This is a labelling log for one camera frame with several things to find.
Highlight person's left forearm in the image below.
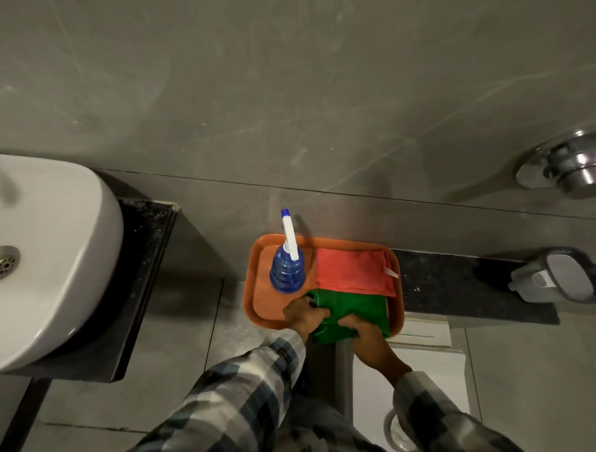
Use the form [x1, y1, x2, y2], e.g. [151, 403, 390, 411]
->
[128, 328, 307, 452]

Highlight white toilet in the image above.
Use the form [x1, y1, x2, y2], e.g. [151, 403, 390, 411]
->
[352, 316, 472, 452]

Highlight person's right forearm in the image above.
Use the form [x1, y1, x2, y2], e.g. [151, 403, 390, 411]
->
[374, 351, 525, 452]

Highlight blue spray bottle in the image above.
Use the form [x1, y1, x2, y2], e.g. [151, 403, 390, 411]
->
[269, 208, 307, 294]

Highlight dark counter support leg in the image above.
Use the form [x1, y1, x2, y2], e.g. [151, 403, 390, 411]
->
[0, 377, 52, 452]

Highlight chrome wall flush valve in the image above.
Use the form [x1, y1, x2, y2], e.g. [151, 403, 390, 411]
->
[514, 129, 596, 200]

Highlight red folded cloth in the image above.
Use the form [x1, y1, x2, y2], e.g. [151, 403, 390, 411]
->
[315, 248, 400, 299]

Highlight black stone ledge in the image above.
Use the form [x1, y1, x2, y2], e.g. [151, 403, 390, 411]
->
[391, 249, 560, 327]

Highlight green cloth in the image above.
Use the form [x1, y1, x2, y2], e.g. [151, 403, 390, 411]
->
[305, 288, 392, 346]

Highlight black stone sink counter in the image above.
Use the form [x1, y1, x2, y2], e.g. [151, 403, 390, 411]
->
[0, 197, 180, 384]

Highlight person's right hand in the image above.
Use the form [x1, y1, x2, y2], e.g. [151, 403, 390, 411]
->
[337, 315, 393, 369]

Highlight white ceramic sink basin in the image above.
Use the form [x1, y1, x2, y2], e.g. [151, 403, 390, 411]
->
[0, 154, 124, 373]

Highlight orange plastic tray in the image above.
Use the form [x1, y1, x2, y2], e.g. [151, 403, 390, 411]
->
[243, 233, 405, 344]

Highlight person's left hand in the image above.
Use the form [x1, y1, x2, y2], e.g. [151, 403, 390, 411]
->
[282, 296, 332, 343]

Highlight metal sink drain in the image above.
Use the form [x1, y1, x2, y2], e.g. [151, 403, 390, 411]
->
[0, 245, 21, 280]

